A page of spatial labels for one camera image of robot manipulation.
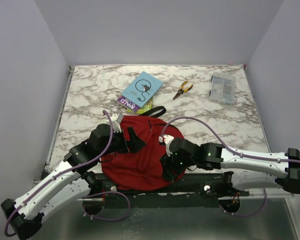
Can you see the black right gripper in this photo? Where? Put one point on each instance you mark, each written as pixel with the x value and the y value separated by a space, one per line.
pixel 168 165

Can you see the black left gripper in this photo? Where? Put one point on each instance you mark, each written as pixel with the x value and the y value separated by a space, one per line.
pixel 134 145

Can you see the red student backpack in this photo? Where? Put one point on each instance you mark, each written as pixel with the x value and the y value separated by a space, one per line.
pixel 141 171

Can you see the light blue book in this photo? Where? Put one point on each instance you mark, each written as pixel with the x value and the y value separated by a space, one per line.
pixel 142 89

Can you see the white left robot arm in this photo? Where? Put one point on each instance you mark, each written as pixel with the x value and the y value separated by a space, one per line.
pixel 25 214

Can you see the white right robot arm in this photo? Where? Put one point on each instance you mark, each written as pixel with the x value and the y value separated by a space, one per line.
pixel 260 170

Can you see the green book under stack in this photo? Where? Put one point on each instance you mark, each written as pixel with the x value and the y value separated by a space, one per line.
pixel 148 106

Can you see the clear plastic organizer box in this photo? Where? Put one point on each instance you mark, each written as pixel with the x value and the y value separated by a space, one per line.
pixel 223 88

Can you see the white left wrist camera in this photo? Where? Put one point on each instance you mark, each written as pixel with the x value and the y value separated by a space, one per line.
pixel 115 120

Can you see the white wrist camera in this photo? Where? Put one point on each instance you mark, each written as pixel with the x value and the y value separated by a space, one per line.
pixel 115 120
pixel 166 141

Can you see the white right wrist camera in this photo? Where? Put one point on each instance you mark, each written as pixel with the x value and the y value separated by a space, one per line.
pixel 166 141

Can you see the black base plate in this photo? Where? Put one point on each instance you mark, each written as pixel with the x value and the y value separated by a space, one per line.
pixel 192 190

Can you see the yellow handled pliers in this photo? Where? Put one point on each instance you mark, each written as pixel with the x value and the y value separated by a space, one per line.
pixel 182 89

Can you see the aluminium mounting rail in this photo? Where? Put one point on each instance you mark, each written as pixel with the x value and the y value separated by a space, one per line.
pixel 254 193

